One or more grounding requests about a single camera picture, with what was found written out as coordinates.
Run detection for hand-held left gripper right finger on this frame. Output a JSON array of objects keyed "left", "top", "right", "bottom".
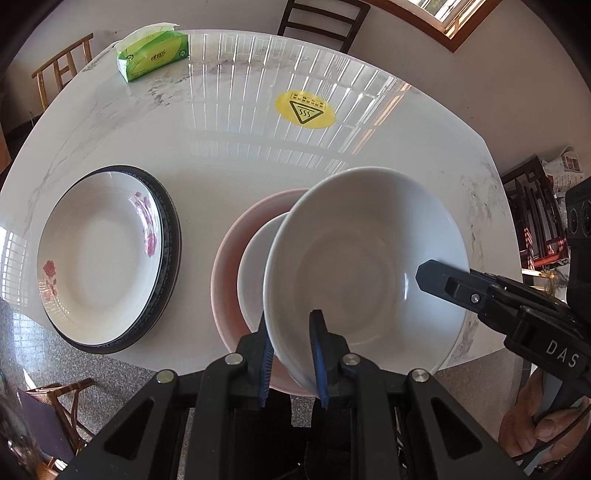
[{"left": 308, "top": 309, "right": 527, "bottom": 480}]

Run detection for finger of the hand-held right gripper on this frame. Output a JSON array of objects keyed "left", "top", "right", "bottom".
[{"left": 416, "top": 260, "right": 527, "bottom": 330}]

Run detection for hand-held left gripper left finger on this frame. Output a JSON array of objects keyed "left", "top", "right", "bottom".
[{"left": 92, "top": 311, "right": 278, "bottom": 480}]

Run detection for ribbed white bowl with rabbit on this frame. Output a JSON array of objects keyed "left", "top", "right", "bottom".
[{"left": 237, "top": 212, "right": 289, "bottom": 333}]

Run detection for pink bowl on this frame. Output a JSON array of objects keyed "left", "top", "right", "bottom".
[{"left": 211, "top": 188, "right": 319, "bottom": 398}]

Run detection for white bowl with teal print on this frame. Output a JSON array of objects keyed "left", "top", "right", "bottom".
[{"left": 262, "top": 167, "right": 472, "bottom": 400}]

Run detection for blue floral patterned plate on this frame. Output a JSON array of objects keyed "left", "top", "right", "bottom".
[{"left": 44, "top": 165, "right": 182, "bottom": 355}]

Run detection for white plate with pink roses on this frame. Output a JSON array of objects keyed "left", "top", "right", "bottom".
[{"left": 37, "top": 171, "right": 164, "bottom": 347}]

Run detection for person's right hand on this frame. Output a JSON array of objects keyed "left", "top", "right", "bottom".
[{"left": 499, "top": 369, "right": 591, "bottom": 457}]

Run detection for dark carved wooden furniture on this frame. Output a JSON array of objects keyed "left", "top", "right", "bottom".
[{"left": 501, "top": 157, "right": 568, "bottom": 273}]

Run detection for newspaper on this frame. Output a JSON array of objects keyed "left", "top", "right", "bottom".
[{"left": 545, "top": 147, "right": 587, "bottom": 195}]

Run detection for rattan chair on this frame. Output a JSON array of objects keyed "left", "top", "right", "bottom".
[{"left": 18, "top": 378, "right": 98, "bottom": 462}]

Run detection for yellow round warning sticker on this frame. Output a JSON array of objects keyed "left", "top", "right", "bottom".
[{"left": 276, "top": 90, "right": 335, "bottom": 130}]

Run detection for wooden framed window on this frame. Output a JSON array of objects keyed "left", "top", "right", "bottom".
[{"left": 369, "top": 0, "right": 504, "bottom": 51}]

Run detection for dark wooden chair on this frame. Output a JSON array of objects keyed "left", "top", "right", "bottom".
[{"left": 277, "top": 0, "right": 370, "bottom": 54}]

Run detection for green tissue pack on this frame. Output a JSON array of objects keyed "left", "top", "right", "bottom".
[{"left": 115, "top": 23, "right": 190, "bottom": 83}]

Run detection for light wooden chair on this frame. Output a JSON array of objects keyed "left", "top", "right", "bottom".
[{"left": 31, "top": 33, "right": 95, "bottom": 109}]

